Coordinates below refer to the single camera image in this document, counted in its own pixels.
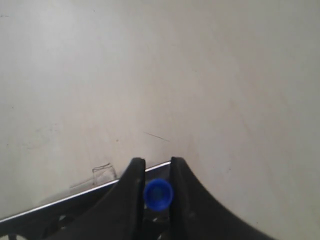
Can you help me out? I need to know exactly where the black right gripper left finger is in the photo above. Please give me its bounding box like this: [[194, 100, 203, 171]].
[[48, 158, 146, 240]]

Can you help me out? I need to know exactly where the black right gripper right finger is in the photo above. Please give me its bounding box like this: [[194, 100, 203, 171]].
[[169, 157, 270, 240]]

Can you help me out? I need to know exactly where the blue-capped tube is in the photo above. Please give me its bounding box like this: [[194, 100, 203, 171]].
[[143, 178, 174, 212]]

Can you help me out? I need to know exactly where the stainless steel test tube rack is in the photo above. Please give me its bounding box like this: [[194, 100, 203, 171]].
[[0, 161, 170, 240]]

